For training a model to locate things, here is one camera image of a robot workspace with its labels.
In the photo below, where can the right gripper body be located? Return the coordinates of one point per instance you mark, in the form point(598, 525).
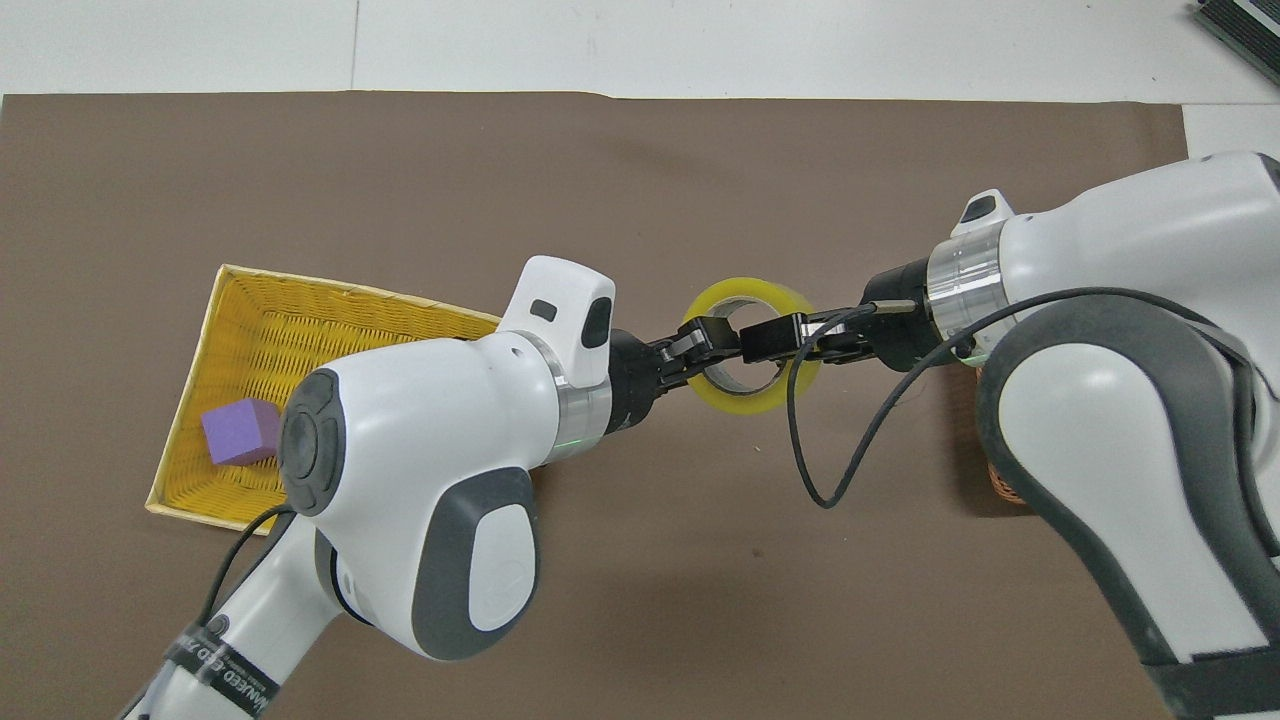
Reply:
point(900, 335)

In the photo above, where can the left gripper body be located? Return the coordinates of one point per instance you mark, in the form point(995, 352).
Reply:
point(632, 385)

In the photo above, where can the yellow tape roll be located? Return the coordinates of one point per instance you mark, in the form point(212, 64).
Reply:
point(745, 398)

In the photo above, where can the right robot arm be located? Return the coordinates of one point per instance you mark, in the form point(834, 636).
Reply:
point(1120, 420)

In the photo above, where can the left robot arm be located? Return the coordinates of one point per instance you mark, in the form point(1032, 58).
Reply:
point(420, 430)

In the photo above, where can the brown woven basket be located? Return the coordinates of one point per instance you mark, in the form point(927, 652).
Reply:
point(1005, 485)

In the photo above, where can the yellow woven basket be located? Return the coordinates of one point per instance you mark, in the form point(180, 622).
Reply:
point(265, 340)

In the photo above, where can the purple cube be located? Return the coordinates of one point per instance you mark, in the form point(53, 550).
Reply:
point(238, 432)

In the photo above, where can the black stand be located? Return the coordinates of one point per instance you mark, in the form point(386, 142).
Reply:
point(1245, 22)

